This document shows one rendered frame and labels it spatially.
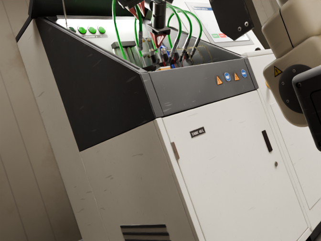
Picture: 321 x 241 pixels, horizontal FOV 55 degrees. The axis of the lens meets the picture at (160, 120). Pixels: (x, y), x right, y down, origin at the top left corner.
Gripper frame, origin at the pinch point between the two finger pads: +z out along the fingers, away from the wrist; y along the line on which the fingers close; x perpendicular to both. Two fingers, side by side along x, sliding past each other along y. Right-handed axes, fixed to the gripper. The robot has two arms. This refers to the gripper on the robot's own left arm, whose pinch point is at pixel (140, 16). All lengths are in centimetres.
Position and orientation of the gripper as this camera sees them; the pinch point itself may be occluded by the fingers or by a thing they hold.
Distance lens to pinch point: 135.6
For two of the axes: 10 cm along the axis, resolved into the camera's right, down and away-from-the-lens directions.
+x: 4.0, 5.9, -7.0
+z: 3.6, 6.1, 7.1
